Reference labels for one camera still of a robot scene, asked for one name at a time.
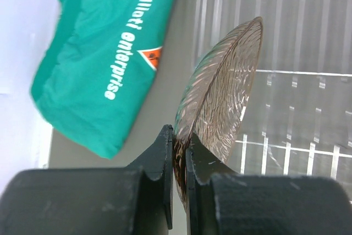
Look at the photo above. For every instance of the amber glass plate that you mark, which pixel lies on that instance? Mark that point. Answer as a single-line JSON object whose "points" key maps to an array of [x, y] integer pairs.
{"points": [[215, 99]]}

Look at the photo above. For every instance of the wire dish rack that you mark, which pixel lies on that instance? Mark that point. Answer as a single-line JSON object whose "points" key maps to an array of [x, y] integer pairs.
{"points": [[298, 119]]}

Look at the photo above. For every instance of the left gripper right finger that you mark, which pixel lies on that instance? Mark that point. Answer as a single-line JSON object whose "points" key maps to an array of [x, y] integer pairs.
{"points": [[220, 201]]}

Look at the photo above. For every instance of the folded green t-shirt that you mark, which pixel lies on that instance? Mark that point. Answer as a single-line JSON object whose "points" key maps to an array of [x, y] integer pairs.
{"points": [[99, 68]]}

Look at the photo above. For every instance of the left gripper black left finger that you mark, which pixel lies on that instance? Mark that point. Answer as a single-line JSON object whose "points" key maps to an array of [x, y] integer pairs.
{"points": [[135, 199]]}

